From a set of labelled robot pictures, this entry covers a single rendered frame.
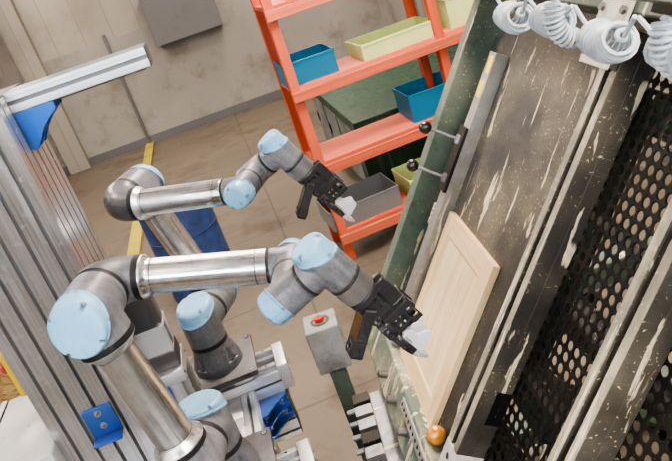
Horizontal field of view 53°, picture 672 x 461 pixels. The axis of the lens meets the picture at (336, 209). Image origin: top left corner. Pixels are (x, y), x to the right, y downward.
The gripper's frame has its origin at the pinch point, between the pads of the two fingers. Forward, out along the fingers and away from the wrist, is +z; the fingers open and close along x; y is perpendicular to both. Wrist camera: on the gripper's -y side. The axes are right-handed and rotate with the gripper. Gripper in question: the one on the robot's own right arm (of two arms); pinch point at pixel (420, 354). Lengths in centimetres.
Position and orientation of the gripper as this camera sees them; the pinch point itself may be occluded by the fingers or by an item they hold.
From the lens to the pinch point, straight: 141.0
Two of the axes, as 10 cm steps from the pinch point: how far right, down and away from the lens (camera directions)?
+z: 6.9, 6.1, 3.8
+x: -2.2, -3.3, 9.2
